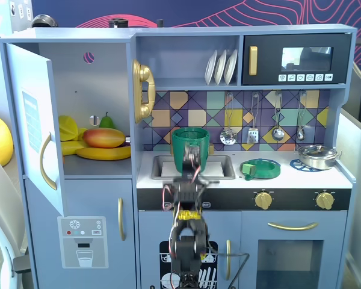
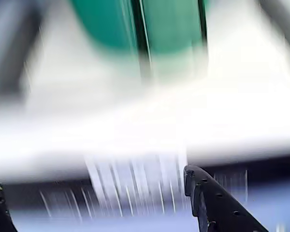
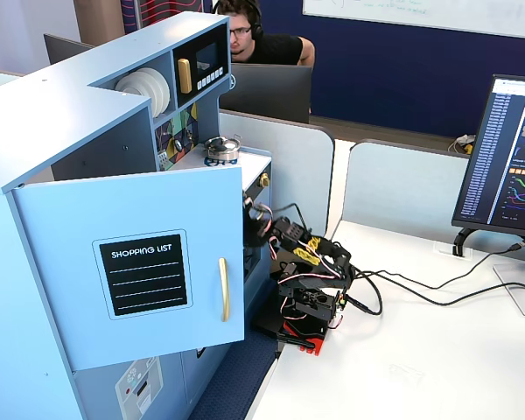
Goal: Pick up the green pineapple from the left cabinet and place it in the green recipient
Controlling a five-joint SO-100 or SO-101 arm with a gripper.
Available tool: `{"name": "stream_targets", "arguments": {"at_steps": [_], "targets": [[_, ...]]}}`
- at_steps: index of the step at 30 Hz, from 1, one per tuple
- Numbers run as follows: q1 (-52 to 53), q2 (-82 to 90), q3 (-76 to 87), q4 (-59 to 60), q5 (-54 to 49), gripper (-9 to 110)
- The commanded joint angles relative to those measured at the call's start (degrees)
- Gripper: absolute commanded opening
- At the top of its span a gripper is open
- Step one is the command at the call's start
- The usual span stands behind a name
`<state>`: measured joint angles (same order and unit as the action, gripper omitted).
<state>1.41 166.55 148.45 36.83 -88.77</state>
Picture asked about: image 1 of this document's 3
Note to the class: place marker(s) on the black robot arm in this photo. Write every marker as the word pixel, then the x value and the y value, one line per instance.
pixel 188 241

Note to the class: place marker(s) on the white toy plate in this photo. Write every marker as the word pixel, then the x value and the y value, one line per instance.
pixel 210 67
pixel 219 67
pixel 230 67

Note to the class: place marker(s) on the green cup recipient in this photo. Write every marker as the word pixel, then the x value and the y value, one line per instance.
pixel 178 147

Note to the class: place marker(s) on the metal ladle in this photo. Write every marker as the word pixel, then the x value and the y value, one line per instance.
pixel 278 134

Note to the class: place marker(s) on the black round device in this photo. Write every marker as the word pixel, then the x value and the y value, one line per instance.
pixel 44 21

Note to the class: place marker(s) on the white office chair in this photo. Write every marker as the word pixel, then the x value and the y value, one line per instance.
pixel 3 216

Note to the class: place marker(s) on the gold stove knob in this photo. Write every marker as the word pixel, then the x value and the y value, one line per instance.
pixel 263 200
pixel 324 200

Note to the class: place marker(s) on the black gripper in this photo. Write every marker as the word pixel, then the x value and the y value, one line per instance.
pixel 191 165

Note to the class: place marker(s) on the blue cabinet door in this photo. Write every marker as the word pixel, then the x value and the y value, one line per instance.
pixel 27 126

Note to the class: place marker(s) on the yellow toy banana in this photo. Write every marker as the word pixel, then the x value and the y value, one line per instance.
pixel 105 154

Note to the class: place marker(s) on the green toy pear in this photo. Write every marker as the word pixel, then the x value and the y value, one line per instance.
pixel 106 122

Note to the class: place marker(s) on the blue toy kitchen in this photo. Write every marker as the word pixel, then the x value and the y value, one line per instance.
pixel 258 186

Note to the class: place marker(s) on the green toy cube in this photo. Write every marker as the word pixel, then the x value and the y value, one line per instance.
pixel 248 168

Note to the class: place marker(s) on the black round cap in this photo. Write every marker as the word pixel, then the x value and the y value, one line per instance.
pixel 118 23

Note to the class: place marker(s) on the metal slotted spatula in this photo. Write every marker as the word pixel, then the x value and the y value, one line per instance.
pixel 252 136

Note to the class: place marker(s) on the white office partition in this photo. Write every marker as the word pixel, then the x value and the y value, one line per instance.
pixel 358 186

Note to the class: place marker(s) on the steel toy sink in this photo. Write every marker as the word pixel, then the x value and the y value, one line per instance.
pixel 225 168

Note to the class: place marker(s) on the yellow ridged toy fruit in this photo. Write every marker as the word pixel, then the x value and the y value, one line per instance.
pixel 66 128

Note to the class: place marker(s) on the blue round trivet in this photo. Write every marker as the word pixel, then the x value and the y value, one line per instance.
pixel 296 165

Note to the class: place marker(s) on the gold toy telephone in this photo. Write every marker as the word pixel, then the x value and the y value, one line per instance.
pixel 144 90

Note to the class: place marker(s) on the red yellow toy mango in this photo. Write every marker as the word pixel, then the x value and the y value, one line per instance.
pixel 105 138

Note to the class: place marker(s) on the steel toy pot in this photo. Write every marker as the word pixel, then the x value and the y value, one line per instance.
pixel 316 158

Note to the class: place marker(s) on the metal skimmer spoon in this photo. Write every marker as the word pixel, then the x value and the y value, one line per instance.
pixel 228 137

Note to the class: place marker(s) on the small black cylinder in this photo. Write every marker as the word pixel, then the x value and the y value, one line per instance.
pixel 160 23

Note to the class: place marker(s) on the green round dish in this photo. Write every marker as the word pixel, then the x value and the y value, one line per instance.
pixel 267 170

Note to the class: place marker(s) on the black toy microwave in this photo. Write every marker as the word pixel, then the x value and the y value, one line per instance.
pixel 267 57

